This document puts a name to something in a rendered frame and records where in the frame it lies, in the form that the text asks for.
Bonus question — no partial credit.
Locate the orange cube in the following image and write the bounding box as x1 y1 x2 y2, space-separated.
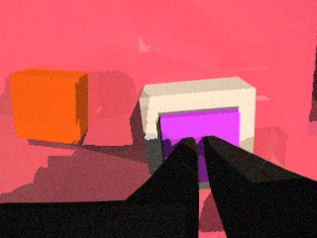
9 67 87 144

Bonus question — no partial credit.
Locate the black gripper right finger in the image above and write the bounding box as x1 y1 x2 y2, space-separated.
203 135 317 238

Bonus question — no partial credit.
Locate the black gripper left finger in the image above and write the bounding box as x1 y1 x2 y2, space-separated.
0 136 199 238

